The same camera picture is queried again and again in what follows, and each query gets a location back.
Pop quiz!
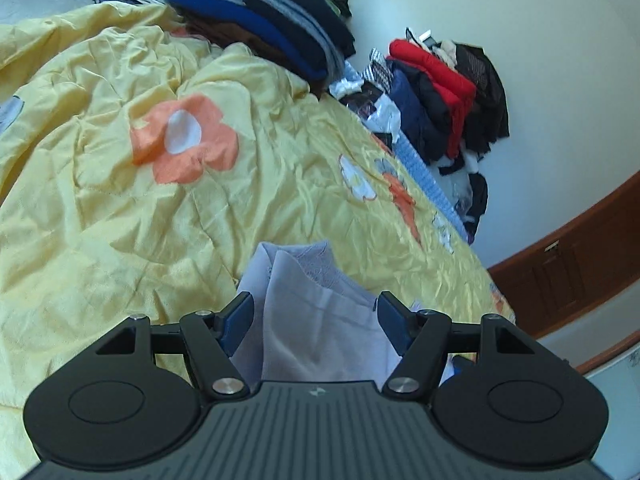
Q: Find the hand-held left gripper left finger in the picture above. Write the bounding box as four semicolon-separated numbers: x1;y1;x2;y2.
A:
92;291;253;403

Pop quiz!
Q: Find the light blue knitted blanket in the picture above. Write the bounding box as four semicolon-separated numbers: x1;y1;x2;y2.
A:
395;135;471;243

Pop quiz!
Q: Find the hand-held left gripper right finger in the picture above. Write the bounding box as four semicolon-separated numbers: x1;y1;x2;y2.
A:
375;290;538;403

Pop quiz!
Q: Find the black jacket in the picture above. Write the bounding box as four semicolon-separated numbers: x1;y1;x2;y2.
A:
450;42;511;153

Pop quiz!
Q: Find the yellow printed quilt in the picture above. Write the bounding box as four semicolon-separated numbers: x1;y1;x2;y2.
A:
0;0;516;461

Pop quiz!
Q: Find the navy jacket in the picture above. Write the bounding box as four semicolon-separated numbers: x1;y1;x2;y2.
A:
387;57;453;161

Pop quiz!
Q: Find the stack of dark folded clothes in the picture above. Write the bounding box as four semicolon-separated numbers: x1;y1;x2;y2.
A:
160;0;357;83

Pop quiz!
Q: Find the red puffer jacket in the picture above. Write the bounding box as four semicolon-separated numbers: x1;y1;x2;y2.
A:
389;39;478;160

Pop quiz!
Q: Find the black bag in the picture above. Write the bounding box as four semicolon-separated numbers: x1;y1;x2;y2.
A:
467;172;489;241

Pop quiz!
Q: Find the light blue knit dress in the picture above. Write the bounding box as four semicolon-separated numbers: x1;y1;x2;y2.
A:
235;240;416;387

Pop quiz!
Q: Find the white plastic bag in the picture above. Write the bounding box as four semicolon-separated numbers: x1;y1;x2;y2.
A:
329;62;404;143

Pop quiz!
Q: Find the wooden door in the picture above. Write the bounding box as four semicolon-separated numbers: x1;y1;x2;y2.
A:
487;170;640;341

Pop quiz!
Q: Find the plaid cloth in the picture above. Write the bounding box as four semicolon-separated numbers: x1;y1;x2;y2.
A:
367;47;396;92

